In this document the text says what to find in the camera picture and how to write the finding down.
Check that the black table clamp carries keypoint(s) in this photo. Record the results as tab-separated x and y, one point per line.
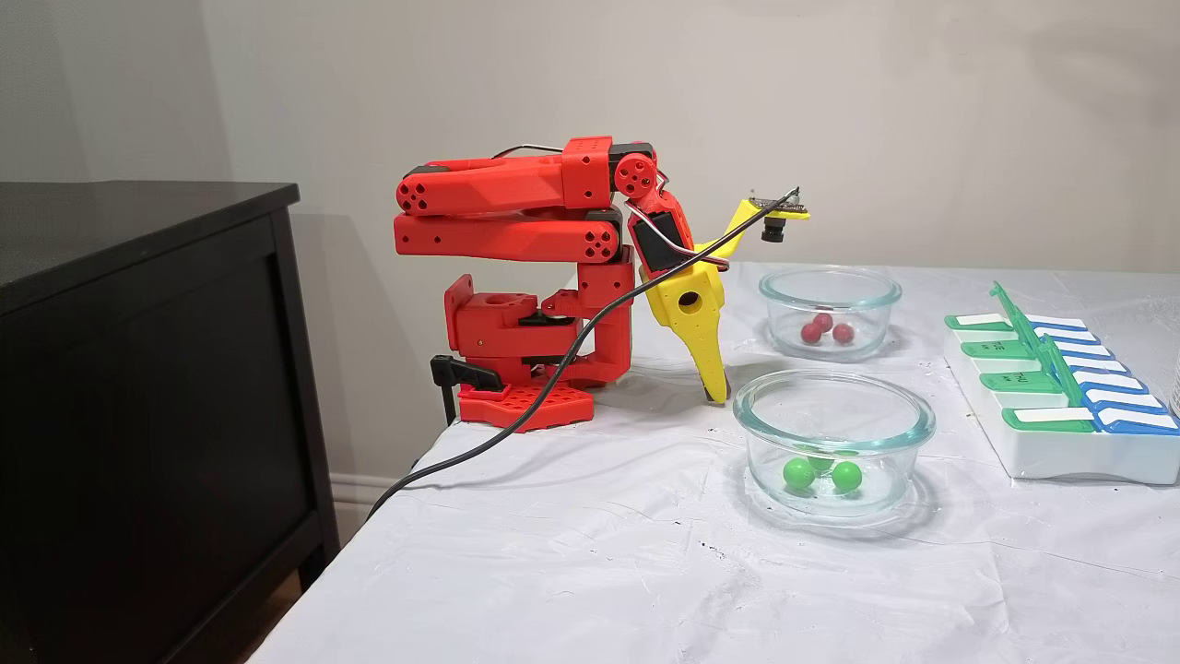
461	372

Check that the glass bowl for red balls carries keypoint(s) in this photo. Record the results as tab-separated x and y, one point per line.
871	314

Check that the white wall baseboard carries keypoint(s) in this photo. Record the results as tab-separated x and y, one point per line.
355	493

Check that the glass bowl for green balls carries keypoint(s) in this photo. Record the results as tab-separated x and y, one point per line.
765	433

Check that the black wooden cabinet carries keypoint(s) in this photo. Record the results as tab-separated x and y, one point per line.
138	415

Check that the weekly pill organizer box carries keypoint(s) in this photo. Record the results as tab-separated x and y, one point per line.
1060	456

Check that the red ball pill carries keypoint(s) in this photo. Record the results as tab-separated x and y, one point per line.
823	322
811	333
843	333

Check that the white tablecloth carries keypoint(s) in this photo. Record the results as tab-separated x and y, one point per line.
599	572

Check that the green ball pill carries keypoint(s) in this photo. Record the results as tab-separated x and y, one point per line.
846	476
798	473
820	460

